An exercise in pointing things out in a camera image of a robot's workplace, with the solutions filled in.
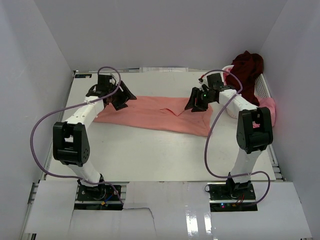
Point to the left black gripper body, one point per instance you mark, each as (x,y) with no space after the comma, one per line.
(113,99)

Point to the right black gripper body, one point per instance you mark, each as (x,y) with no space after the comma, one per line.
(206,99)

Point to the salmon pink t shirt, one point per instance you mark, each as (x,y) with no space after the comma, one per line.
(159,113)

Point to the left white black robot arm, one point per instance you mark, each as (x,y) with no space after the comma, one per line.
(70,140)

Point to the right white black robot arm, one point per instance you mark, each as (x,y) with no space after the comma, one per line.
(253,133)

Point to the papers behind table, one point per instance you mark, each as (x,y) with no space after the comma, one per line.
(163,69)

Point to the black label sticker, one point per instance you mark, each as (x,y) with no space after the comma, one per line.
(82,76)

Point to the dark red shirt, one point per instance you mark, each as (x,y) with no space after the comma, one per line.
(247,67)

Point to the white plastic laundry basket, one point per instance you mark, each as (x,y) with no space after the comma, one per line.
(260,90)

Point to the pink shirt in basket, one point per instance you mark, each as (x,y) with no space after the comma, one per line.
(268,102)

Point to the white paper sheets front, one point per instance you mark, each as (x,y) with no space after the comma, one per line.
(165,211)

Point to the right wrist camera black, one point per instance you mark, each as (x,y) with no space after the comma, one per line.
(215,81)

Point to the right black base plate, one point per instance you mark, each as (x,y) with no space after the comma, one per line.
(222,201)

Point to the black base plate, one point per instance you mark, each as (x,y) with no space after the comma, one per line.
(222,201)
(104,199)

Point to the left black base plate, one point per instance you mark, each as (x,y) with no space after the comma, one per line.
(104,199)

